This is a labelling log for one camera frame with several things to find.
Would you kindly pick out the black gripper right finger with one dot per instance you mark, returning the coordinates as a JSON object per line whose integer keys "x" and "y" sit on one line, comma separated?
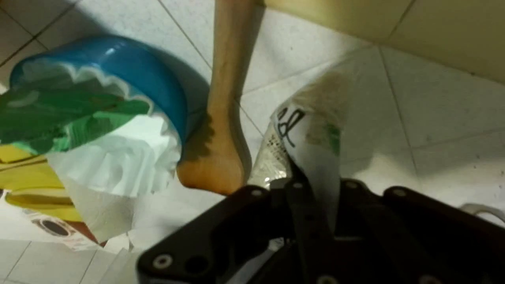
{"x": 419, "y": 242}

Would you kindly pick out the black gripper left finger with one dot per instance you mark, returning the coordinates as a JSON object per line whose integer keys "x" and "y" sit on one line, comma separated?
{"x": 220, "y": 237}

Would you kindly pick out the white plastic wrapper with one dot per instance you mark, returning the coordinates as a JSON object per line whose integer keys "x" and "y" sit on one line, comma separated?
{"x": 309, "y": 126}

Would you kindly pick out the white paper coffee filter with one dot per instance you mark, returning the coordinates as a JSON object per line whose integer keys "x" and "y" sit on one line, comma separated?
{"x": 119, "y": 163}

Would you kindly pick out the wooden spoon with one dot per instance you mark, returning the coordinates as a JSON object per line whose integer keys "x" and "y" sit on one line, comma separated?
{"x": 228, "y": 104}

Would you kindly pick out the yellow rubber glove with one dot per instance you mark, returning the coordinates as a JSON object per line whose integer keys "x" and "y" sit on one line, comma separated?
{"x": 41, "y": 205}

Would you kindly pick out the blue bowl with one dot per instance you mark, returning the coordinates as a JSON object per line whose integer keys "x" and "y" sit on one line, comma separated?
{"x": 135, "y": 68}

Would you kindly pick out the yellow cloth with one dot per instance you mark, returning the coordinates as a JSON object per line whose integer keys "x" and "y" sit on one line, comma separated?
{"x": 25, "y": 171}

